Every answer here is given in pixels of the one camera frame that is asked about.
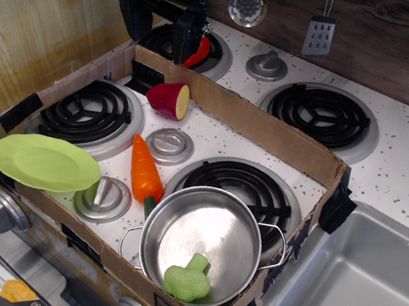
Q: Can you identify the silver toy sink basin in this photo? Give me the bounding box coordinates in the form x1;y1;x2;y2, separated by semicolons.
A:
262;203;409;306

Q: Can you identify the black front left burner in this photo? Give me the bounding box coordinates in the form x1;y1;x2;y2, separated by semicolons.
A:
24;80;145;161

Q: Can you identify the silver oven knob left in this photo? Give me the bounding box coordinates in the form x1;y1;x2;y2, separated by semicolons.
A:
0;190;31;234

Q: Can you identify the orange toy carrot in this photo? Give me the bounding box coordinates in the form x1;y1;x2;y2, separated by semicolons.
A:
130;134;164;218

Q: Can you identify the hanging silver slotted spatula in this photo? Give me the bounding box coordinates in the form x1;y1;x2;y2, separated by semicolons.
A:
302;0;337;56

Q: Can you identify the silver metal pan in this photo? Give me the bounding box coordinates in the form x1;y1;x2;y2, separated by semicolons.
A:
135;186;286;306

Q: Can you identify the orange yellow toy piece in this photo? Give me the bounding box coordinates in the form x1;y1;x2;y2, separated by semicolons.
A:
0;279;37;303

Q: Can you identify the silver rear stove knob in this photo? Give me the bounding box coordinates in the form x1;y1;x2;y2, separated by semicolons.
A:
245;51;288;82

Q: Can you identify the green toy broccoli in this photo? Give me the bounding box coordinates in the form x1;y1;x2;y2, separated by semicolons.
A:
162;253;211;303

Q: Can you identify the hanging silver strainer ladle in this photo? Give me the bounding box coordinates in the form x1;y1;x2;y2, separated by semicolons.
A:
228;0;268;29

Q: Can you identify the red toy sweet potato half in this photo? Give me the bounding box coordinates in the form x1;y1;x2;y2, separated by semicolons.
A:
145;83;190;121

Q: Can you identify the red toy chili pepper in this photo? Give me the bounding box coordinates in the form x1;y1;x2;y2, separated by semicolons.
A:
183;36;210;69

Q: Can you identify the black burner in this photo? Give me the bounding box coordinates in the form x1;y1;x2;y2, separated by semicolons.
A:
138;24;232;81
259;82;379;165
24;80;145;161
164;157;302;265

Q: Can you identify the black front right burner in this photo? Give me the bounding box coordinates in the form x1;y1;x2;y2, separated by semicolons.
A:
164;157;302;265

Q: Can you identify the black rear left burner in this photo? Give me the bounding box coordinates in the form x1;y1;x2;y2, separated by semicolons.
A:
138;24;232;81

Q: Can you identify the silver front stove knob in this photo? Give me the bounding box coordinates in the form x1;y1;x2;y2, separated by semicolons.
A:
73;177;131;224

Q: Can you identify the silver stove knob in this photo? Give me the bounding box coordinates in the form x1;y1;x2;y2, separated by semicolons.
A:
245;51;288;82
73;177;131;224
145;128;194;166

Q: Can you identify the light green plastic plate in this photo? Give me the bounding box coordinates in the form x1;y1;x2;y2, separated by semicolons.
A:
0;134;101;193

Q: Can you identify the black rear right burner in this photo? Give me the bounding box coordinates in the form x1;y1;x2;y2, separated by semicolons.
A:
259;82;379;165

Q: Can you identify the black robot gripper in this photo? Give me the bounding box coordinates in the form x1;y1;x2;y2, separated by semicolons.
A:
119;0;209;65

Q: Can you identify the brown cardboard fence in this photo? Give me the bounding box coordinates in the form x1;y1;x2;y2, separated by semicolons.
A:
0;45;350;306

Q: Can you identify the silver middle stove knob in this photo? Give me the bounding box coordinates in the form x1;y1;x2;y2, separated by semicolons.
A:
145;128;194;166

